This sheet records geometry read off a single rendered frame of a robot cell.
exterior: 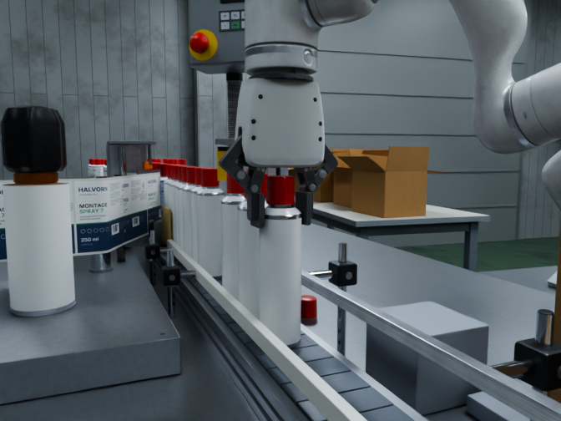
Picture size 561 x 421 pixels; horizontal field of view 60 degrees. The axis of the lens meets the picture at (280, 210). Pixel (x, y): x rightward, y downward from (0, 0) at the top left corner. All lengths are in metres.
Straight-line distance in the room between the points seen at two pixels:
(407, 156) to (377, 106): 3.22
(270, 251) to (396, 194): 2.07
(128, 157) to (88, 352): 0.73
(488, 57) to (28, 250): 0.78
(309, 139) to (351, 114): 5.09
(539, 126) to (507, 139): 0.06
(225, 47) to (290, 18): 0.46
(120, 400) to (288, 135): 0.36
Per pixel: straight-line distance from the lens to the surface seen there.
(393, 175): 2.58
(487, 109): 0.94
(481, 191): 6.60
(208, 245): 0.90
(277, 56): 0.54
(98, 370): 0.65
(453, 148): 6.33
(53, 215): 0.76
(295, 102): 0.56
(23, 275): 0.78
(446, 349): 0.40
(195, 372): 0.67
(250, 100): 0.54
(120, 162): 1.25
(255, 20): 0.56
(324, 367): 0.55
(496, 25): 0.91
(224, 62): 1.00
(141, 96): 5.21
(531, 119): 0.92
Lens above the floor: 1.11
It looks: 7 degrees down
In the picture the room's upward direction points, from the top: straight up
